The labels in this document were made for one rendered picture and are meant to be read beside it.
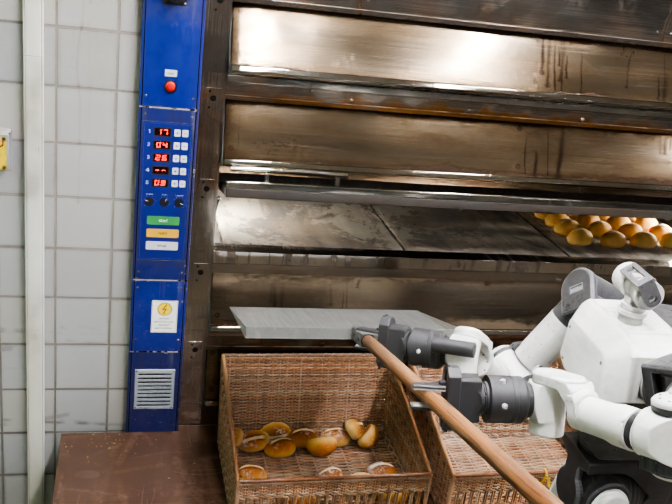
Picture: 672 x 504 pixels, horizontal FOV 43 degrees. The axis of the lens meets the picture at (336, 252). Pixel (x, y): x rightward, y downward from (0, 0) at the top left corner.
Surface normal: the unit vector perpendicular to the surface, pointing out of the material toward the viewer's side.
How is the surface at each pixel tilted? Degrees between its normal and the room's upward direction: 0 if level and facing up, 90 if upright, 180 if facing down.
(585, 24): 90
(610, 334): 46
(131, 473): 0
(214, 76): 90
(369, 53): 70
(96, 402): 90
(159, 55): 90
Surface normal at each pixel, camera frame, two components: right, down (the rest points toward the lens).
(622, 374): -0.59, 0.14
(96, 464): 0.12, -0.92
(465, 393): 0.09, 0.13
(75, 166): 0.22, 0.38
